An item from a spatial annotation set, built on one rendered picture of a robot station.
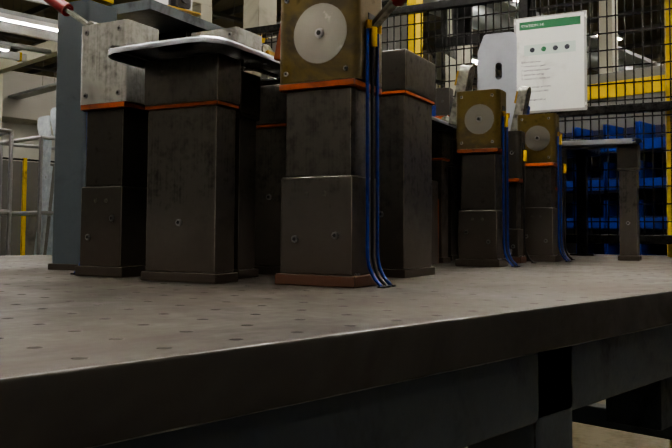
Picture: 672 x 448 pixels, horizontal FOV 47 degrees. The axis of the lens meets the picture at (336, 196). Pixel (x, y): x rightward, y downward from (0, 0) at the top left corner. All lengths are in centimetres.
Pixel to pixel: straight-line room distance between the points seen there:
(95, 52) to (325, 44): 38
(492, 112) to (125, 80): 73
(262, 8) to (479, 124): 838
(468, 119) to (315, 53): 66
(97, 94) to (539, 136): 108
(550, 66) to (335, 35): 167
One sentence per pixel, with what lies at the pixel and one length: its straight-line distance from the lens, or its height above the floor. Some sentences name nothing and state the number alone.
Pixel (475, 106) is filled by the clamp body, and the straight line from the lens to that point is 155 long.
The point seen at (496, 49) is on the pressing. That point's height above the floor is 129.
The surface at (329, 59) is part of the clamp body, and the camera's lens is 93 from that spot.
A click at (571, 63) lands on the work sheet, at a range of 254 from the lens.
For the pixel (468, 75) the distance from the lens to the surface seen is 158.
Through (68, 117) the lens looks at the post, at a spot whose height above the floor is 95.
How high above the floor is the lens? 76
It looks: 3 degrees up
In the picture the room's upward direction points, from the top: straight up
